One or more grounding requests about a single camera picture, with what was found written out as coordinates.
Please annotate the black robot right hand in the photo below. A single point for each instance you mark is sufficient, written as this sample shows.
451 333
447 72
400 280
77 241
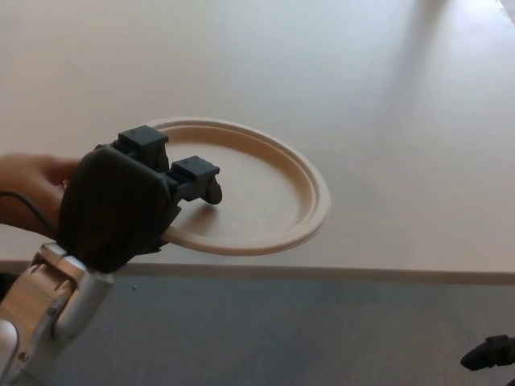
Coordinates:
489 354

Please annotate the person's bare hand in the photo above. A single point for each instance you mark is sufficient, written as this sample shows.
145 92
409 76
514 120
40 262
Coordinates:
36 181

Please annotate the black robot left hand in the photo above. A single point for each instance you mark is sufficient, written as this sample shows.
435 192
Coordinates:
108 209

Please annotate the beige round paper plate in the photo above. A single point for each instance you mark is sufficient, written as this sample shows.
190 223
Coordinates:
265 193

